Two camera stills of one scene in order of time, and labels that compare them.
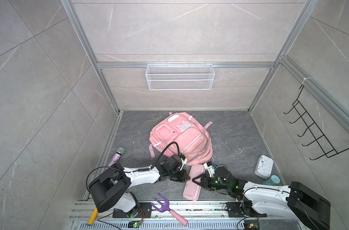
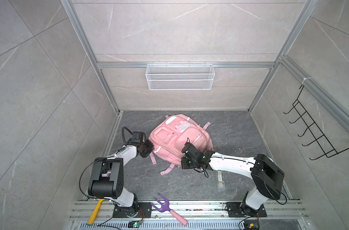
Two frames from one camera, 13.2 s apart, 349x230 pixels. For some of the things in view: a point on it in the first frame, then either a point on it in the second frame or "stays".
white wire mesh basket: x=180 y=76 stays
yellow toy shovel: x=92 y=217 stays
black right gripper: x=204 y=177 to x=183 y=163
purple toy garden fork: x=165 y=207 stays
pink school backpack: x=195 y=144 stays
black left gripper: x=184 y=178 to x=151 y=148
